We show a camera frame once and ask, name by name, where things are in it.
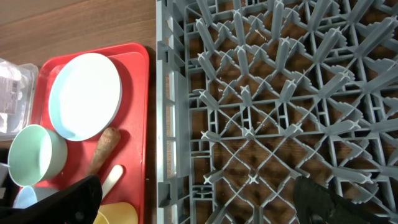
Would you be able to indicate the brown carrot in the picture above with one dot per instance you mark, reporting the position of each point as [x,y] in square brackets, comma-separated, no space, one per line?
[105,146]

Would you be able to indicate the yellow plastic cup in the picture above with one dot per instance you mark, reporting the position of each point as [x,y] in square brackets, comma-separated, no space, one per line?
[117,213]

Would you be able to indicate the grey dishwasher rack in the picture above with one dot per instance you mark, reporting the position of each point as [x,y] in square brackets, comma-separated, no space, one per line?
[253,94]

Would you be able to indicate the large light blue plate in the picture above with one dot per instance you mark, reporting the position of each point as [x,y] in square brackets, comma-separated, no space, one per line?
[85,97]

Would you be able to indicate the small light blue plate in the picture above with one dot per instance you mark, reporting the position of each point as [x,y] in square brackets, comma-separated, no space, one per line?
[30,195]

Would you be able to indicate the light green bowl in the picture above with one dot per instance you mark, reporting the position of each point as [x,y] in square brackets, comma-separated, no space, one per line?
[36,154]

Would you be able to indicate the white plastic spoon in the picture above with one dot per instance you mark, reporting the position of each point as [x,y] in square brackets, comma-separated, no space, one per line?
[111,180]

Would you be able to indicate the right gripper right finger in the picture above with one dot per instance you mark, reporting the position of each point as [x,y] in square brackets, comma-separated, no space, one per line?
[316,204]

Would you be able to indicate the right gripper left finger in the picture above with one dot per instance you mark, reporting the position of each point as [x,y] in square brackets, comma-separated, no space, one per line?
[79,203]

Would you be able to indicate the red serving tray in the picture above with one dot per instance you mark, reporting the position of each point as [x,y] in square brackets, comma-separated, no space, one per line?
[132,62]

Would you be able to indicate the clear plastic waste bin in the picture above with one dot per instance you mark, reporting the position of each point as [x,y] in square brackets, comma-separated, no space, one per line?
[17,97]

